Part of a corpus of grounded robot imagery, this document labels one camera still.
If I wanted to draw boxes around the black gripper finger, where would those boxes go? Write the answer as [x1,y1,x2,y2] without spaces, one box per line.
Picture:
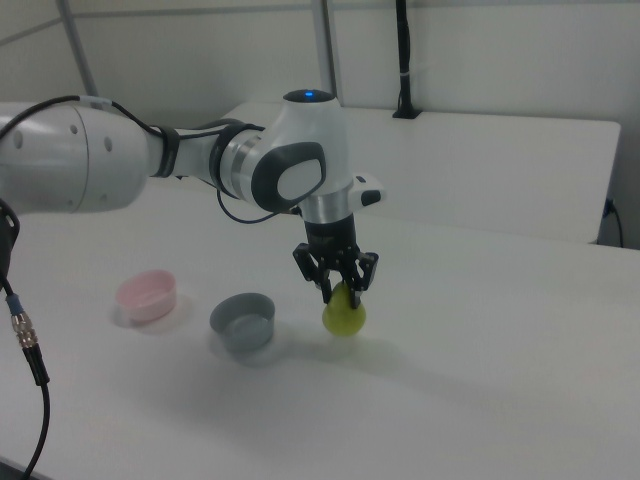
[343,251,380,310]
[292,243,335,305]

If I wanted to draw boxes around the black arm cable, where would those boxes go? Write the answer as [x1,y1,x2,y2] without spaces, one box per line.
[0,94,304,224]

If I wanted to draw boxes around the black pole with clamp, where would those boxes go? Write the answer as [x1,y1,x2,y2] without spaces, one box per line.
[392,0,425,120]

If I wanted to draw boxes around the grey metal frame post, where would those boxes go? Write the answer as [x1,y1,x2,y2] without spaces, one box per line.
[57,0,100,98]
[318,0,347,106]

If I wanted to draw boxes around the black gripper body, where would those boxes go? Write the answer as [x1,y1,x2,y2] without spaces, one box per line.
[303,211,361,265]

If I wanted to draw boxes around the black cable with metal connector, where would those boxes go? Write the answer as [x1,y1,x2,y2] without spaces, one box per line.
[0,197,52,480]

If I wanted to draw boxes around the pink bowl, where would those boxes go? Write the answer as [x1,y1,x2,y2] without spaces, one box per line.
[114,269,178,323]

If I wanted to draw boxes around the grey bowl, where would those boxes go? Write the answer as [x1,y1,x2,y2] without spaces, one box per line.
[208,292,278,354]

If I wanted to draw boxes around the green pear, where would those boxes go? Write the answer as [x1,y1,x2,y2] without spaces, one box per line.
[321,280,369,339]

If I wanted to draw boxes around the thin black hanging cable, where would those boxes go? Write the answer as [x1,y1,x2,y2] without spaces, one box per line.
[604,198,626,249]

